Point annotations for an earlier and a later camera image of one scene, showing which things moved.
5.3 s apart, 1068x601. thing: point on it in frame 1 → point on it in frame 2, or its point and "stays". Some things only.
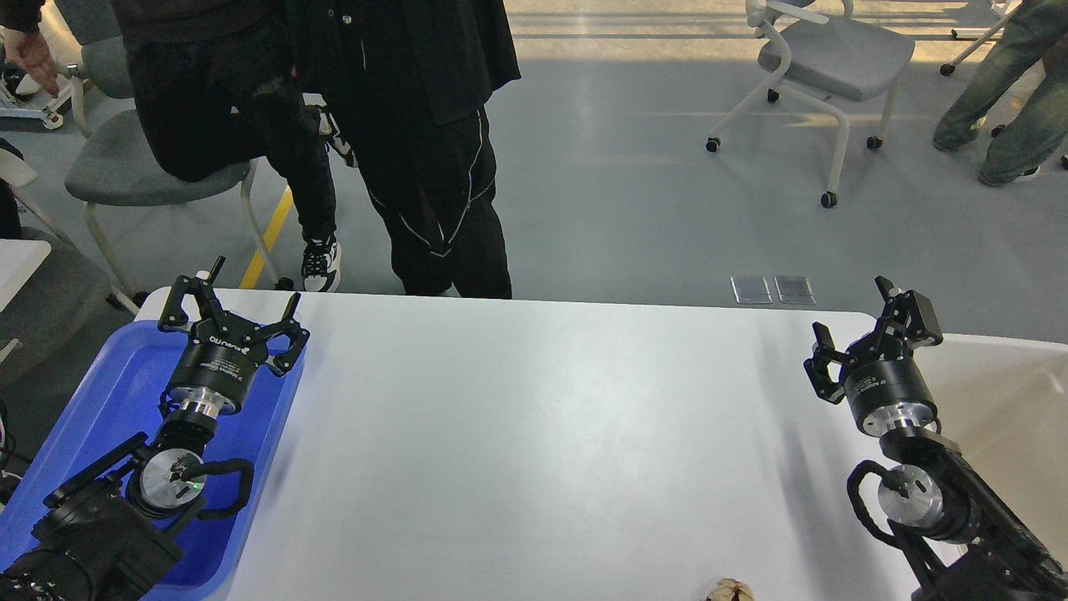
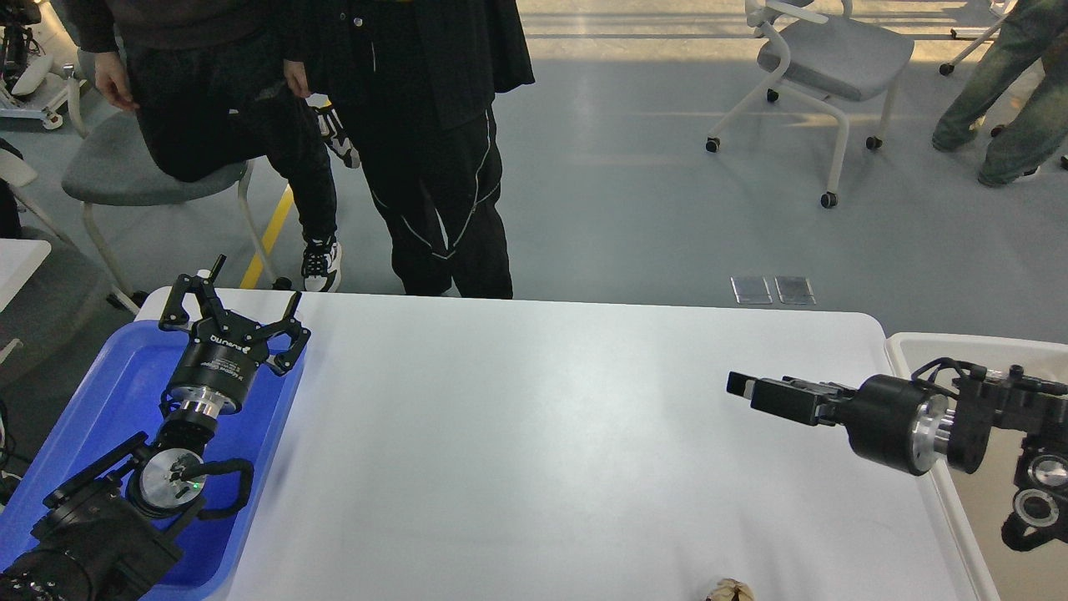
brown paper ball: [730, 589] stays
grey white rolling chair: [823, 50] stays
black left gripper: [219, 368] stays
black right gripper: [884, 386] → [889, 419]
